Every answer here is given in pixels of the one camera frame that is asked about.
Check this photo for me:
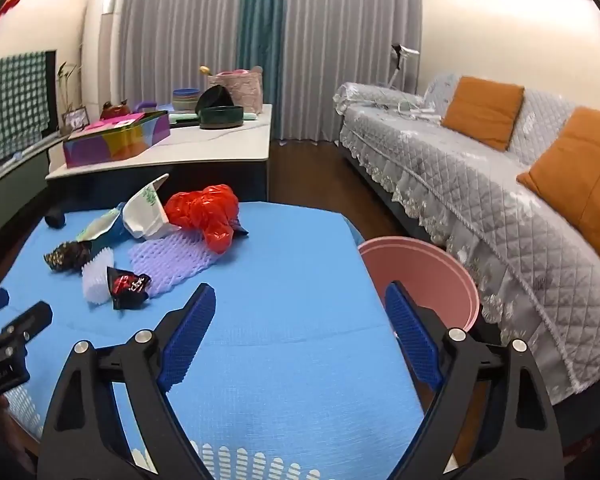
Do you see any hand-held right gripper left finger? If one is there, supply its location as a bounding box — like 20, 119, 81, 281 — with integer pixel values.
39, 282, 217, 480

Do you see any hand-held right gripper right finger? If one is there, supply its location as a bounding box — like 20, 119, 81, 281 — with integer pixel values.
384, 281, 566, 480

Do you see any pink plastic bin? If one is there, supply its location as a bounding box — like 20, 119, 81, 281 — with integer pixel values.
357, 237, 481, 333

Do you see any white paper cup wrapper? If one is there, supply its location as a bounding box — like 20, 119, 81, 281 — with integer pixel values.
121, 173, 170, 240

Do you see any dark patterned wrapper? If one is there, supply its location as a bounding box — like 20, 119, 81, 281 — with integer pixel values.
43, 240, 93, 275

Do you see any purple foam fruit net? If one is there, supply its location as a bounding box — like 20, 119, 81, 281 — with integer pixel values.
128, 227, 226, 301

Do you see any black red snack wrapper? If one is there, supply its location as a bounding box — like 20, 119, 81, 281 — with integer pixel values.
106, 266, 152, 311

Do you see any white foam fruit net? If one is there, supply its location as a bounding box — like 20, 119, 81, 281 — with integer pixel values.
81, 247, 116, 305

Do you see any blue foam mat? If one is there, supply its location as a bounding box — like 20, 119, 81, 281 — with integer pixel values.
0, 200, 428, 480

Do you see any red plastic bag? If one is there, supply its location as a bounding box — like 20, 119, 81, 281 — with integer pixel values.
164, 184, 242, 255

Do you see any blue foil snack packet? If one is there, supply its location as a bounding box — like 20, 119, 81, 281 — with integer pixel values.
75, 203, 131, 256

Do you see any television cabinet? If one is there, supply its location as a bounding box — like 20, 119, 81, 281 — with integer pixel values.
0, 135, 68, 231

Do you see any grey quilted sofa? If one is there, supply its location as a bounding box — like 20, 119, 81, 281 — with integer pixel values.
332, 72, 600, 406

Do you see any white top coffee table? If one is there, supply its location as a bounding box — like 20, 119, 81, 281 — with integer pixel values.
45, 104, 273, 211

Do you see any colourful rectangular box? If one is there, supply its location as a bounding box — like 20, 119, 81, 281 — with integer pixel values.
62, 111, 171, 169

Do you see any green checked cloth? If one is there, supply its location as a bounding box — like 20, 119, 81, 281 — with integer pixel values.
0, 51, 51, 171

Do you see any pink paper sheet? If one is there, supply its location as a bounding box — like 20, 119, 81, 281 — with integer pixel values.
82, 115, 146, 133

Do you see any light green tray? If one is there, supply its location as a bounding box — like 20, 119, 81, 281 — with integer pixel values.
167, 110, 257, 126

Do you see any dark green pot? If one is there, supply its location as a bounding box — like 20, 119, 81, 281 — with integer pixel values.
199, 105, 245, 129

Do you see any black television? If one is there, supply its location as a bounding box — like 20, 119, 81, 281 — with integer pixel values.
0, 50, 60, 171

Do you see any brown teapot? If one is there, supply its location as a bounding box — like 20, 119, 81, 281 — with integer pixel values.
100, 100, 131, 121

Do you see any bamboo plant in vase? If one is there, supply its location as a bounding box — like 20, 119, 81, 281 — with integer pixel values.
55, 61, 81, 116

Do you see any stack of coloured bowls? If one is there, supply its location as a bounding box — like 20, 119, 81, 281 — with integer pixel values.
172, 88, 202, 113

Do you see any black bowl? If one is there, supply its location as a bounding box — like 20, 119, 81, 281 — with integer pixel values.
196, 84, 236, 111

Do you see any orange cushion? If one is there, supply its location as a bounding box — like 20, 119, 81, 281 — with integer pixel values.
441, 76, 526, 152
516, 106, 600, 281

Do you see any pink woven basket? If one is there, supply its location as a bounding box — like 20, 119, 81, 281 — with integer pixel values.
208, 66, 265, 115

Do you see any white standing air conditioner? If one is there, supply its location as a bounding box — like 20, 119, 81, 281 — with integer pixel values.
81, 0, 126, 121

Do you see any white desk lamp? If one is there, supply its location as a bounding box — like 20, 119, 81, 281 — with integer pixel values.
380, 43, 422, 111

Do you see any teal curtain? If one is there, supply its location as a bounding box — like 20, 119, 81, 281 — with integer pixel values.
237, 0, 287, 143

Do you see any grey curtain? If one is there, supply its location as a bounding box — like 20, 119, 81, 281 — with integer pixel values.
115, 0, 423, 143

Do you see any small photo frame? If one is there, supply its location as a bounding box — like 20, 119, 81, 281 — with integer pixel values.
61, 107, 91, 135

